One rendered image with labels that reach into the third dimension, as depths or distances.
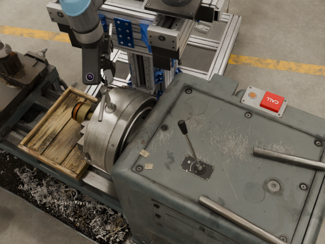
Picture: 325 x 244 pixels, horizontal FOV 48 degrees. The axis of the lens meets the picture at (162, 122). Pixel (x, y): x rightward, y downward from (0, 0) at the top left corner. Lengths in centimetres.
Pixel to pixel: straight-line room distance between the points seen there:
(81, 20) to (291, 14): 279
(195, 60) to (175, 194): 181
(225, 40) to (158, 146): 187
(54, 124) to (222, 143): 82
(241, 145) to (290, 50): 217
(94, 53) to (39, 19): 261
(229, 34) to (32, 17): 179
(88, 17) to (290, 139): 66
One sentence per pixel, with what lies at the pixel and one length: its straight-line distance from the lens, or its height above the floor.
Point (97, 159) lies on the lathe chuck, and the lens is 125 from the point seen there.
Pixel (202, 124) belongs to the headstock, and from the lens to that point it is 114.
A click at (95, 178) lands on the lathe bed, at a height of 87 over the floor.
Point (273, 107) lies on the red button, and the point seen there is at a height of 127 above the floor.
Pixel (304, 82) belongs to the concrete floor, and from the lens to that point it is 302.
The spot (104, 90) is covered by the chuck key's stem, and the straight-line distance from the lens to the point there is 112.
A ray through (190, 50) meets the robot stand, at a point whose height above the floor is 21.
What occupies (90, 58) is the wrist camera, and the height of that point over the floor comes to 149.
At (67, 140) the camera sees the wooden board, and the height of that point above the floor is 89.
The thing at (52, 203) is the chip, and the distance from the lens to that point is 184.
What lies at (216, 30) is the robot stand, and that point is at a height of 21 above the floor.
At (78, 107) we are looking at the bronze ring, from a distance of 139.
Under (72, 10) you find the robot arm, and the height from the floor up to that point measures 165.
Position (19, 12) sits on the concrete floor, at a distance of 376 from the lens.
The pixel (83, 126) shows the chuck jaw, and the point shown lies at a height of 110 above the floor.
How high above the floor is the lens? 220
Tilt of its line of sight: 56 degrees down
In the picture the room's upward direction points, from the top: 4 degrees counter-clockwise
